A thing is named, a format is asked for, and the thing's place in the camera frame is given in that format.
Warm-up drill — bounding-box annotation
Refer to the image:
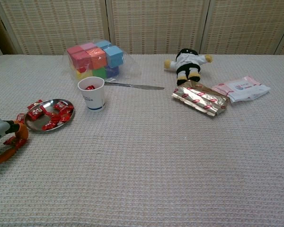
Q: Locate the round metal plate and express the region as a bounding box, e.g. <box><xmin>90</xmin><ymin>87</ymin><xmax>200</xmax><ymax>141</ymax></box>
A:
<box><xmin>24</xmin><ymin>98</ymin><xmax>75</xmax><ymax>133</ymax></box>

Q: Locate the purple foam cube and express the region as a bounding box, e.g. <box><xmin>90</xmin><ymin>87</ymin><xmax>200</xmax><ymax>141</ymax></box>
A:
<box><xmin>106</xmin><ymin>65</ymin><xmax>120</xmax><ymax>78</ymax></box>

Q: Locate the red foam cube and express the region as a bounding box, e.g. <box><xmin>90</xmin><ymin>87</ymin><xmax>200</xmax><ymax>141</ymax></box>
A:
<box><xmin>71</xmin><ymin>51</ymin><xmax>93</xmax><ymax>71</ymax></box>
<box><xmin>66</xmin><ymin>45</ymin><xmax>85</xmax><ymax>57</ymax></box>

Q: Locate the pink foam cube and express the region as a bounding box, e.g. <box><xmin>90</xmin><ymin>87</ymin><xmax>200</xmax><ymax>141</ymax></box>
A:
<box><xmin>80</xmin><ymin>42</ymin><xmax>97</xmax><ymax>51</ymax></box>

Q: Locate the green foam cube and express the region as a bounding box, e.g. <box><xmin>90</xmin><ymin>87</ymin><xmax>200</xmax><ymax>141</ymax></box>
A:
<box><xmin>92</xmin><ymin>68</ymin><xmax>107</xmax><ymax>79</ymax></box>

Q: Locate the orange foam cube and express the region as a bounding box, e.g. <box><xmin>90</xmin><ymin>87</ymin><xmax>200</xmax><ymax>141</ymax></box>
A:
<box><xmin>87</xmin><ymin>48</ymin><xmax>107</xmax><ymax>70</ymax></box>

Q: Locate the yellow foam cube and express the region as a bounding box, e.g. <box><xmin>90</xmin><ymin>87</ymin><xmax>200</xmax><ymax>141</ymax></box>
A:
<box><xmin>75</xmin><ymin>68</ymin><xmax>93</xmax><ymax>81</ymax></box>

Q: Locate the silver table knife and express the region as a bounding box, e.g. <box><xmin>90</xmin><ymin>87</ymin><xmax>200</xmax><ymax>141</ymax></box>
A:
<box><xmin>104</xmin><ymin>81</ymin><xmax>165</xmax><ymax>91</ymax></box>

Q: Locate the clear plastic bag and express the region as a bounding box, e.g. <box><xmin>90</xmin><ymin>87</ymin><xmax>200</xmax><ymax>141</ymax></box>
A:
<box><xmin>62</xmin><ymin>39</ymin><xmax>142</xmax><ymax>82</ymax></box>

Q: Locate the pile of red candies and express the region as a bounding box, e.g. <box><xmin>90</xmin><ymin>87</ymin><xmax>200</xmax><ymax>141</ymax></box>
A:
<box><xmin>28</xmin><ymin>101</ymin><xmax>74</xmax><ymax>131</ymax></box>

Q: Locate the brown wooden board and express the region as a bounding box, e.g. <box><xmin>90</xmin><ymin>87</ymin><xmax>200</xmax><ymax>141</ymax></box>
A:
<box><xmin>0</xmin><ymin>2</ymin><xmax>17</xmax><ymax>55</ymax></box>

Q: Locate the white paper cup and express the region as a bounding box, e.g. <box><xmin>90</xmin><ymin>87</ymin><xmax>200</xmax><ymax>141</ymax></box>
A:
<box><xmin>77</xmin><ymin>77</ymin><xmax>106</xmax><ymax>113</ymax></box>

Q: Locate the plush doll in white shirt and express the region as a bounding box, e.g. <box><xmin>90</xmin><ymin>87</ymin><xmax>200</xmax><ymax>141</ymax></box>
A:
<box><xmin>164</xmin><ymin>48</ymin><xmax>213</xmax><ymax>86</ymax></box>

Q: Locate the beige woven tablecloth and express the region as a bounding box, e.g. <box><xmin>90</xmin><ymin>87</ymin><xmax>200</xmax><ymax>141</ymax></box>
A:
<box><xmin>0</xmin><ymin>53</ymin><xmax>284</xmax><ymax>227</ymax></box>

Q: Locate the gold foil snack package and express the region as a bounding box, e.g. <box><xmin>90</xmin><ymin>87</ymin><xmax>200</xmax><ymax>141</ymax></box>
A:
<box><xmin>171</xmin><ymin>80</ymin><xmax>230</xmax><ymax>117</ymax></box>

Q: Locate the light blue foam cube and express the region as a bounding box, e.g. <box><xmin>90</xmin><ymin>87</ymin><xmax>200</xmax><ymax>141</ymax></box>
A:
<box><xmin>95</xmin><ymin>40</ymin><xmax>112</xmax><ymax>49</ymax></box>
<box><xmin>103</xmin><ymin>45</ymin><xmax>124</xmax><ymax>68</ymax></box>

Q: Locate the pink white wet wipes pack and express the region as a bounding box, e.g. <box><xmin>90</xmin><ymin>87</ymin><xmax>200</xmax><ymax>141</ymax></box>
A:
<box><xmin>212</xmin><ymin>75</ymin><xmax>272</xmax><ymax>104</ymax></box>

